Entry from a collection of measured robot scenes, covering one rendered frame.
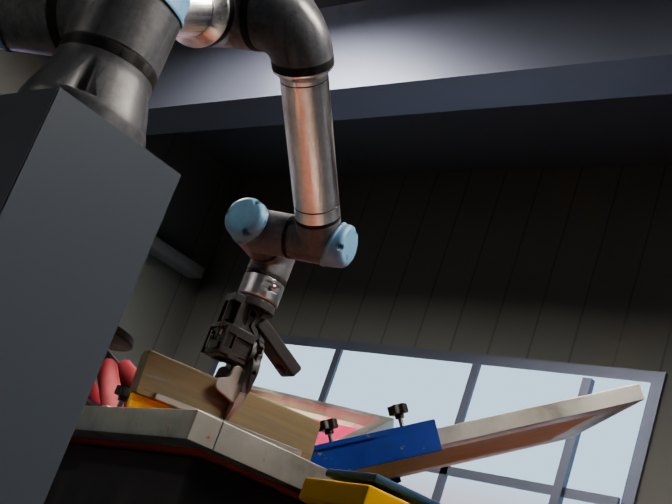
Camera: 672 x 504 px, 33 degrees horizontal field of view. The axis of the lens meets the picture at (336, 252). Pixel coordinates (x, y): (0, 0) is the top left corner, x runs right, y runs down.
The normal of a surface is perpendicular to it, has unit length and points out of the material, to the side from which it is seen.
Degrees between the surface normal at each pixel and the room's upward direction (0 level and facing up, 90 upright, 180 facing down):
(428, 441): 90
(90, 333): 90
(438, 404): 90
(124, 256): 90
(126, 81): 73
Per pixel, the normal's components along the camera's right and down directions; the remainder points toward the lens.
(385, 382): -0.60, -0.45
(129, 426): -0.77, -0.44
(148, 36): 0.69, -0.01
